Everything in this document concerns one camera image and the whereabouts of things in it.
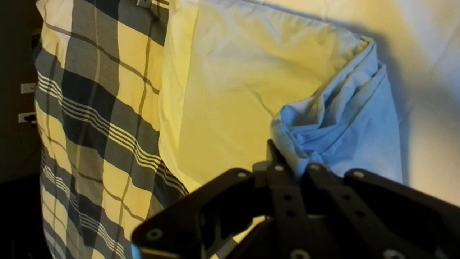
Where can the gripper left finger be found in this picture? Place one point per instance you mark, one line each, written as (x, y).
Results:
(215, 201)

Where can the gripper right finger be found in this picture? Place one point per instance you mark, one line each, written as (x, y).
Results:
(388, 212)

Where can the white cloth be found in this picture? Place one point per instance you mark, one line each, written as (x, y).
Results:
(337, 122)

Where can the white bed sheet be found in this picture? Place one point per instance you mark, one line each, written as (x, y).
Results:
(431, 90)

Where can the plaid yellow and grey blanket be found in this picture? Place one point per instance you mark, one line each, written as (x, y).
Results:
(93, 118)

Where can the white wall socket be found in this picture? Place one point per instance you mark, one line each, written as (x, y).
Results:
(28, 88)
(26, 117)

